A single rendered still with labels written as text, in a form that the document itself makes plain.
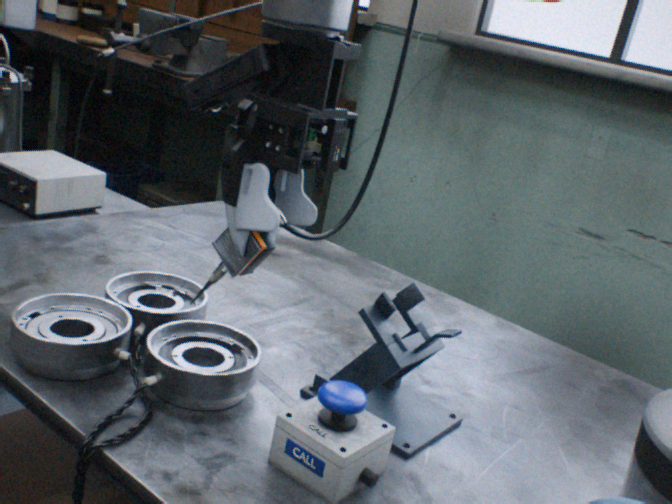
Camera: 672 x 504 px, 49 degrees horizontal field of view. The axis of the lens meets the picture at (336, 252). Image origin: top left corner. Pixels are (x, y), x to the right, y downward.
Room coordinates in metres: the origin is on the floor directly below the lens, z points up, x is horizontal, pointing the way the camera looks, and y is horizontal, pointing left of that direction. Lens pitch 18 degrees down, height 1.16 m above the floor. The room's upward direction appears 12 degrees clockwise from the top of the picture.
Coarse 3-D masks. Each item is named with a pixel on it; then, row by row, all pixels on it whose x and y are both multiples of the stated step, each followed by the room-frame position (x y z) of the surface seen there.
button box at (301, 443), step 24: (312, 408) 0.53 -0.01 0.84; (288, 432) 0.50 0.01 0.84; (312, 432) 0.49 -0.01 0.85; (336, 432) 0.50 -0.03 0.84; (360, 432) 0.51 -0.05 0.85; (384, 432) 0.51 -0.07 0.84; (288, 456) 0.50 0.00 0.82; (312, 456) 0.48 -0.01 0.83; (336, 456) 0.47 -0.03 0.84; (360, 456) 0.49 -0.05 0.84; (384, 456) 0.52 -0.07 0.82; (312, 480) 0.48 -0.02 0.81; (336, 480) 0.47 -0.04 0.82; (360, 480) 0.49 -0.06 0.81
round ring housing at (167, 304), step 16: (144, 272) 0.74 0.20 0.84; (160, 272) 0.75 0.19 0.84; (112, 288) 0.70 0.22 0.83; (176, 288) 0.74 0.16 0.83; (192, 288) 0.74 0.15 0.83; (144, 304) 0.71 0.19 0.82; (160, 304) 0.72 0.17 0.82; (176, 304) 0.70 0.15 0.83; (144, 320) 0.65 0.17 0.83; (160, 320) 0.65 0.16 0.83; (176, 320) 0.66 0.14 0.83; (144, 336) 0.66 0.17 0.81
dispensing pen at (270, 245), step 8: (280, 208) 0.65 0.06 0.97; (280, 216) 0.64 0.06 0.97; (280, 224) 0.64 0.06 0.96; (264, 232) 0.67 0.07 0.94; (256, 240) 0.66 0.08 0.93; (264, 240) 0.66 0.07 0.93; (272, 240) 0.66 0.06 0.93; (272, 248) 0.66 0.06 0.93; (264, 256) 0.66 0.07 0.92; (256, 264) 0.67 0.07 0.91; (216, 272) 0.68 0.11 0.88; (224, 272) 0.68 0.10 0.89; (248, 272) 0.67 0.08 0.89; (208, 280) 0.69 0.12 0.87; (216, 280) 0.68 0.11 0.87
